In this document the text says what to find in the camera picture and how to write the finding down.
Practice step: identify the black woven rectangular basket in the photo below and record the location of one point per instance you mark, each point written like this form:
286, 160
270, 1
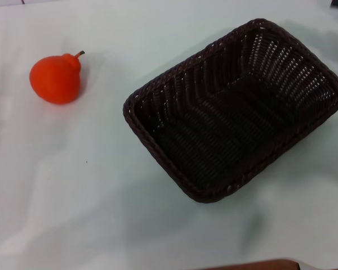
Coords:
225, 132

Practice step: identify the brown curved panel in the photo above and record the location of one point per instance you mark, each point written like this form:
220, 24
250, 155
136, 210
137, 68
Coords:
256, 265

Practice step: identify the orange toy pear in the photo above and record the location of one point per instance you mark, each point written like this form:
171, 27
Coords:
55, 80

